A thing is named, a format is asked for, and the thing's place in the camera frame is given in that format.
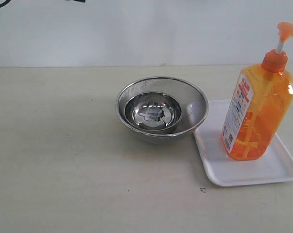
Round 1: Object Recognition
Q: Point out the orange pump soap bottle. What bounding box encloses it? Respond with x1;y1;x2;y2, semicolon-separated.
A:
221;22;293;161

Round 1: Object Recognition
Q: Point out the small stainless steel bowl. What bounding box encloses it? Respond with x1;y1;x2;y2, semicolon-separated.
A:
124;92;183;134

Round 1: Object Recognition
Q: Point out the steel mesh colander basket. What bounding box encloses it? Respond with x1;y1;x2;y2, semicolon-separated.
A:
115;76;209;144

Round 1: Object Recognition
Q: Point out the white rectangular plastic tray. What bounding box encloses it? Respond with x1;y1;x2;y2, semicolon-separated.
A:
194;100;293;187

